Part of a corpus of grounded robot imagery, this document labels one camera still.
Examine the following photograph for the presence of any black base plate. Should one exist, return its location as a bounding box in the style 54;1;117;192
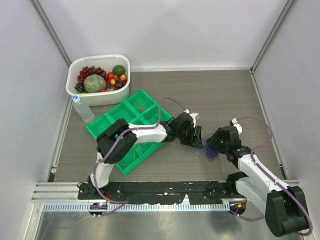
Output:
76;181;244;205

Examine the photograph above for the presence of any white slotted cable duct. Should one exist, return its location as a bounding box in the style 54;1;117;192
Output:
42;201;230;212

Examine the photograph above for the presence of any red yellow cherries bunch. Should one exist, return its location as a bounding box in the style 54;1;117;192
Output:
104;72;128;91

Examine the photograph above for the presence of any clear water bottle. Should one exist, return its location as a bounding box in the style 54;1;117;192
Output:
72;95;95;124

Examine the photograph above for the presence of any green melon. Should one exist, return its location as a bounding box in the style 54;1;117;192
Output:
84;74;106;94

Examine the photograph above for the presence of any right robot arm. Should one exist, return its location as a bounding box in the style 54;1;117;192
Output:
207;125;313;237

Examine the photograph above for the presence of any yellow thin cable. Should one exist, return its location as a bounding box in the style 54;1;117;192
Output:
117;149;137;166

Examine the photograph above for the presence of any green compartment tray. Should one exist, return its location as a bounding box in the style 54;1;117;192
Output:
86;89;162;176

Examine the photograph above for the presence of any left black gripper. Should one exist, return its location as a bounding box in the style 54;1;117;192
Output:
176;124;203;148

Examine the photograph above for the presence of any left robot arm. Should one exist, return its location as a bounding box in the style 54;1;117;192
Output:
88;110;203;200

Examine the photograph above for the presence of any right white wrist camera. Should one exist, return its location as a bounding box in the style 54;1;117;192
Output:
229;118;243;135

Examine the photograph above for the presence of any white plastic basket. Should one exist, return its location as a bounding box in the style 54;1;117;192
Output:
65;54;130;106

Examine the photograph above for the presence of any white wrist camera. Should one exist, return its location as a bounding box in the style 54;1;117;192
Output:
183;109;200;128
229;118;243;135

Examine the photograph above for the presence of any purple thin cable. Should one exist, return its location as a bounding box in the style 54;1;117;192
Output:
206;147;220;162

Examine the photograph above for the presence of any white thin cable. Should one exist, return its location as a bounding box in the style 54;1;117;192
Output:
139;141;157;151

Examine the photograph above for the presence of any red grape bunch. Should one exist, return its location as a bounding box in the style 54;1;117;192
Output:
77;66;107;83

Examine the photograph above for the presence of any green lime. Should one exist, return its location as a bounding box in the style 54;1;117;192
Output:
112;64;126;76

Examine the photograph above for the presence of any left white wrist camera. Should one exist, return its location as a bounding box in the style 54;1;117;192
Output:
183;109;200;128

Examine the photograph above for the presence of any dark grape bunch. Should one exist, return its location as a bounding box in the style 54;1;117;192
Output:
74;82;86;93

